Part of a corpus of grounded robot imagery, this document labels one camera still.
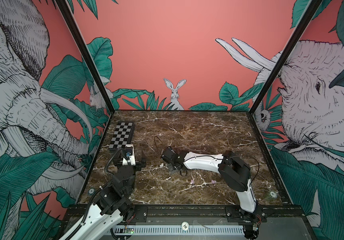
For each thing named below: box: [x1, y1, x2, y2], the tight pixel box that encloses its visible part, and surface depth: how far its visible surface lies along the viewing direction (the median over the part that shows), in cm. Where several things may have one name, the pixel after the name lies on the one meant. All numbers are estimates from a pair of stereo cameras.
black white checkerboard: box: [108, 121, 135, 149], surface depth 103 cm
